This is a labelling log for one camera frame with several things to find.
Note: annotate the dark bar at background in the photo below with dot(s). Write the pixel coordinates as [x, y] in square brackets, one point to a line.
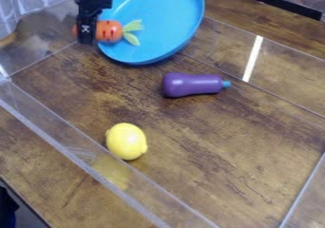
[285, 5]

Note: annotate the purple toy eggplant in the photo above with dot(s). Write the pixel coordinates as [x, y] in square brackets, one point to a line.
[179, 84]

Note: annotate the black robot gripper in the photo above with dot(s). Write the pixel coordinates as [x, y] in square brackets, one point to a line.
[85, 21]

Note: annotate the blue round plastic tray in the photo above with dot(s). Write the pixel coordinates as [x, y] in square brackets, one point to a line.
[170, 23]

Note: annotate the orange toy carrot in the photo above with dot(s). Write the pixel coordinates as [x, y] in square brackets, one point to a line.
[111, 31]

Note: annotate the yellow toy lemon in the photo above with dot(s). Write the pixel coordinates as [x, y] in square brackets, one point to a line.
[126, 141]

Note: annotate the clear acrylic enclosure wall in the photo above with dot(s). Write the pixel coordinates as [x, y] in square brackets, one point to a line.
[235, 158]

